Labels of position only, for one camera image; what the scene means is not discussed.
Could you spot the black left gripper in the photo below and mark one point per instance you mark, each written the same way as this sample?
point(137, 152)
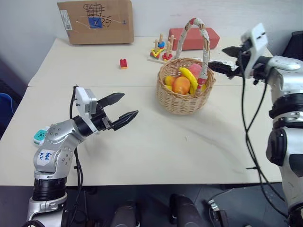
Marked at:
point(100, 120)

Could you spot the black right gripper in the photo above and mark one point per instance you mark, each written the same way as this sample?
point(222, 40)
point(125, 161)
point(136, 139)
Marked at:
point(243, 55)

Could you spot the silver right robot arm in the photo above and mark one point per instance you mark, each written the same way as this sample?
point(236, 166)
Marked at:
point(284, 78)

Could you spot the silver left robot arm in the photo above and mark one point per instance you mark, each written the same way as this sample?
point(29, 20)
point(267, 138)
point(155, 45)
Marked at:
point(59, 134)

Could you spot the pink toy peach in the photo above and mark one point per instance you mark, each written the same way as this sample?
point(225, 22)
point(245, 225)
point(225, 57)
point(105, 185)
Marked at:
point(195, 69)

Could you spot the yellow toy banana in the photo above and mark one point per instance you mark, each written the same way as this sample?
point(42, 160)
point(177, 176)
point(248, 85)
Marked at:
point(191, 79)

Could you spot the red foam block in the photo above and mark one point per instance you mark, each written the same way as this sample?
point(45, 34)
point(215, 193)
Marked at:
point(191, 39)

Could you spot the red yellow toy brick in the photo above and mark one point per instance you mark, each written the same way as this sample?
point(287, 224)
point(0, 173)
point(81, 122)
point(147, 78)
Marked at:
point(123, 63)

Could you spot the orange red toy apple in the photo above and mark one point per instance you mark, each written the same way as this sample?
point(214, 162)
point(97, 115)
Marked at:
point(181, 85)

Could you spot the yellow toy lemon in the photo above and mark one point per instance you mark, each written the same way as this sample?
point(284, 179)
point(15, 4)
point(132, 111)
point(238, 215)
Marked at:
point(169, 80)

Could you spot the black chair back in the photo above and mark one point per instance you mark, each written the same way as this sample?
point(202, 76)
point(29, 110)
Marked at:
point(294, 45)

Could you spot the wooden peg stacking toy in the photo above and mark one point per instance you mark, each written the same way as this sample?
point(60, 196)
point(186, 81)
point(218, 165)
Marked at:
point(157, 53)

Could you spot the teal white small toy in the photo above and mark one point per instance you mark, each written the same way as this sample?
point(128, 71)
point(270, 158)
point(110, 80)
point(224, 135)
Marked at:
point(40, 136)

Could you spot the brown cardboard box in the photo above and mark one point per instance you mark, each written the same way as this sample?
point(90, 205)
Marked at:
point(99, 26)

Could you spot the dark rounded shape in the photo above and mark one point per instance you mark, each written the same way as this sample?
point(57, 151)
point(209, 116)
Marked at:
point(187, 210)
point(125, 214)

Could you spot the blue plastic container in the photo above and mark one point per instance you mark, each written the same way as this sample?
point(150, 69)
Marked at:
point(5, 104)

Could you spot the silver metal clamp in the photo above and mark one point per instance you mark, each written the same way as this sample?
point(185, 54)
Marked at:
point(216, 210)

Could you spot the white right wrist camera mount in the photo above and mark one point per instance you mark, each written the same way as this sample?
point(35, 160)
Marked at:
point(256, 45)

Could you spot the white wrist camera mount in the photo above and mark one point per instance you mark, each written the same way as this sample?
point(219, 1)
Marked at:
point(84, 101)
point(256, 45)

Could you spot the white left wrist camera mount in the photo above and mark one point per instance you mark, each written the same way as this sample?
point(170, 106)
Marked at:
point(84, 101)

